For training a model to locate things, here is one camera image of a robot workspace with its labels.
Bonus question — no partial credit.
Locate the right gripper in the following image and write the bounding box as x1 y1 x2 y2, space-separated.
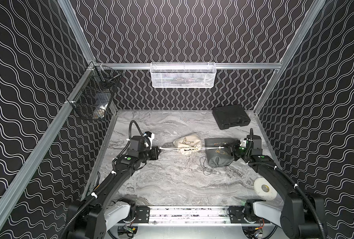
223 139 251 160

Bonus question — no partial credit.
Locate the grey hair dryer bag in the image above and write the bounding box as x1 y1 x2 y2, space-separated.
199 137 237 176

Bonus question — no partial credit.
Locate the beige hair dryer bag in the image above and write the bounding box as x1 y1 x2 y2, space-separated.
158 132 225 156

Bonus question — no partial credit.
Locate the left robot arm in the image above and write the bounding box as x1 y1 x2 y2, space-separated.
59 130 162 239

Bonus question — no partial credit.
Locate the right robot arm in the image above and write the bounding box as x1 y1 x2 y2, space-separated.
224 130 327 239

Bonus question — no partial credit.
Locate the black plastic case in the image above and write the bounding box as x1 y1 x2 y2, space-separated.
212 105 251 130

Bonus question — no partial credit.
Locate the white tape roll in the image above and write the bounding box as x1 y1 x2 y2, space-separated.
253 177 278 201

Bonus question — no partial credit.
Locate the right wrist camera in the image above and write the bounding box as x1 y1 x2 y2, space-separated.
240 138 249 148

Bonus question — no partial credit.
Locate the white wire basket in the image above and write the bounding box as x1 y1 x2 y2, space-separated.
150 62 217 89

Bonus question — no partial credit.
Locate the black wire basket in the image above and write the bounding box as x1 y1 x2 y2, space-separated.
67 62 123 121

